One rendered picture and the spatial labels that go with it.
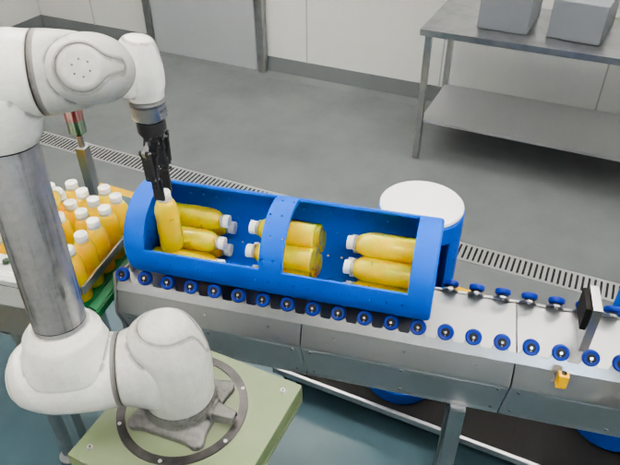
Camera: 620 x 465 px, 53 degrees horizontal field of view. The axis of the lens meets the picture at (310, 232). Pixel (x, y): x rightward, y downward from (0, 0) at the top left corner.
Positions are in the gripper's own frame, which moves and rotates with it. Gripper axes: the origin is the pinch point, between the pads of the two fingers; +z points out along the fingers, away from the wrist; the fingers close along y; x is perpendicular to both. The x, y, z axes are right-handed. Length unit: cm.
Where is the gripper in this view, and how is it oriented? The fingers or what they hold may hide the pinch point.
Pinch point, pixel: (161, 184)
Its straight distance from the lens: 175.5
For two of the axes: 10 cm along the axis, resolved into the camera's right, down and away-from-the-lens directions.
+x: -9.7, -1.5, 2.0
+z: 0.0, 7.9, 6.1
